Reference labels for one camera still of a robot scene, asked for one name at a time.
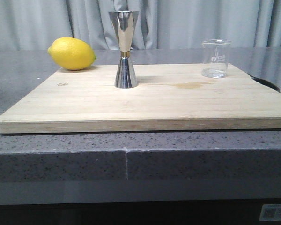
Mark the white QR label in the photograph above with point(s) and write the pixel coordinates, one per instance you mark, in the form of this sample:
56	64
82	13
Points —
270	212

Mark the steel double jigger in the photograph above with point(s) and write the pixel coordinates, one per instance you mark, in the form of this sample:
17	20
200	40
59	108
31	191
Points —
124	23

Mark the grey curtain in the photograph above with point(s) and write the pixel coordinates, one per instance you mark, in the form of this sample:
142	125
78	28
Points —
162	24

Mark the clear glass beaker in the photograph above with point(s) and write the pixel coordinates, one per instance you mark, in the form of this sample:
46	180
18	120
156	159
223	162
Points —
215	58

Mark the yellow lemon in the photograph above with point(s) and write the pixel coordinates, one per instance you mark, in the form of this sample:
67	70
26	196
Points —
71	53

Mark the light wooden cutting board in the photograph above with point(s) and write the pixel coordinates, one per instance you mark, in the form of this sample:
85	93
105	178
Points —
167	97

